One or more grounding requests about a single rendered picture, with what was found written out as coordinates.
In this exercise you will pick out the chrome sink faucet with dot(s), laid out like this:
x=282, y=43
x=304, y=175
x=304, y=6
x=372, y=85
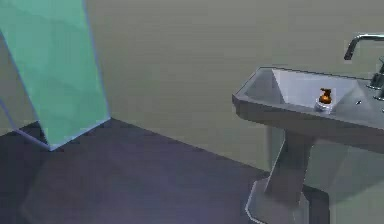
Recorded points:
x=363, y=41

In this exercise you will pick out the grey pedestal sink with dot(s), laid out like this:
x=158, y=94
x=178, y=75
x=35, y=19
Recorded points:
x=293, y=126

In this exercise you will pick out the brown soap dispenser bottle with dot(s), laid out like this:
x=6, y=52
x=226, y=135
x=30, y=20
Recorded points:
x=324, y=100

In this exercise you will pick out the green glass shower screen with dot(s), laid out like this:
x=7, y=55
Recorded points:
x=60, y=66

